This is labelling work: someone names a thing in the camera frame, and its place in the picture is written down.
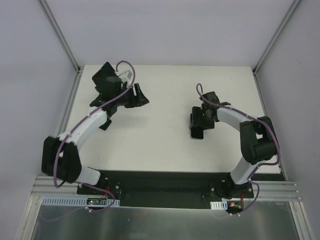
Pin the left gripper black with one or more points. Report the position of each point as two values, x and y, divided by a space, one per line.
133 97

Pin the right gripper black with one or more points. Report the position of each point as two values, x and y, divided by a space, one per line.
200 120

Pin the black round base phone holder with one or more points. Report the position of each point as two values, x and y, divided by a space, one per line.
100 92

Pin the black phone blue edge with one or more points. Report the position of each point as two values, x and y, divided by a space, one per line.
108 70

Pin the black phone teal edge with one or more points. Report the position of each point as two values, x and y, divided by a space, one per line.
196 134

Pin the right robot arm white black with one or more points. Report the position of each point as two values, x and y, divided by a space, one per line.
258 141

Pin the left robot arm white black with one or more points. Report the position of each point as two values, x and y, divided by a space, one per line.
61 154

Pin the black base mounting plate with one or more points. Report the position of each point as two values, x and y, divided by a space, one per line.
173 190

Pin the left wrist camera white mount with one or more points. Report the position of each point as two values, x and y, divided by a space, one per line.
125 76

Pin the right white cable duct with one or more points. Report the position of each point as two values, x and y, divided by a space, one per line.
219 205

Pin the white cable duct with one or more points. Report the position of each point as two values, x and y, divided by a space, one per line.
219 205
69 201

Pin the left aluminium frame post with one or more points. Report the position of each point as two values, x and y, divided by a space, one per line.
59 34

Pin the aluminium frame post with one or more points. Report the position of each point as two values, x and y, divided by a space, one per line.
59 34
293 7

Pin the right aluminium frame post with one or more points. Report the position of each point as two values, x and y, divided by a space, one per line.
293 7

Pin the left white cable duct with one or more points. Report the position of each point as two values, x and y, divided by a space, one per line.
69 201

